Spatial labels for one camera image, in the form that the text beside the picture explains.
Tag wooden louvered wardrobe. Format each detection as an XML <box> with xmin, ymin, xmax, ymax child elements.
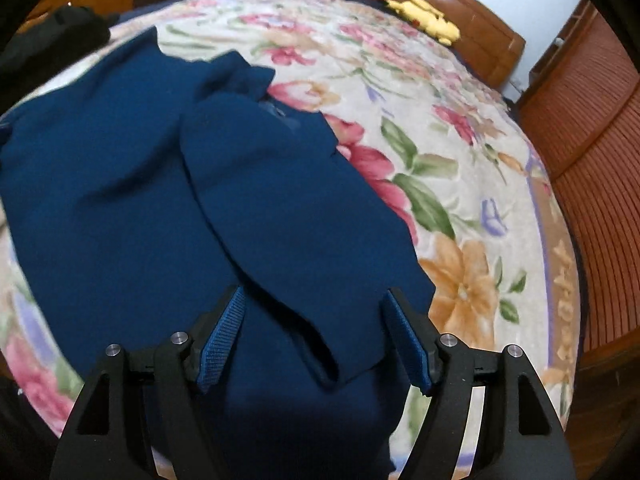
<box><xmin>515</xmin><ymin>0</ymin><xmax>640</xmax><ymax>480</ymax></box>

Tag yellow Pikachu plush toy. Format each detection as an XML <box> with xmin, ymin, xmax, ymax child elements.
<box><xmin>386</xmin><ymin>0</ymin><xmax>461</xmax><ymax>47</ymax></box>

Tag black folded garment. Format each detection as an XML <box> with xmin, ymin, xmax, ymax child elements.
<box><xmin>1</xmin><ymin>6</ymin><xmax>120</xmax><ymax>113</ymax></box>

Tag floral bed blanket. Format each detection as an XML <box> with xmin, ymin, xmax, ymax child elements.
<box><xmin>1</xmin><ymin>0</ymin><xmax>579</xmax><ymax>479</ymax></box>

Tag navy blue suit jacket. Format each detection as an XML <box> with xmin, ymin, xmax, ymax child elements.
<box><xmin>1</xmin><ymin>32</ymin><xmax>434</xmax><ymax>479</ymax></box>

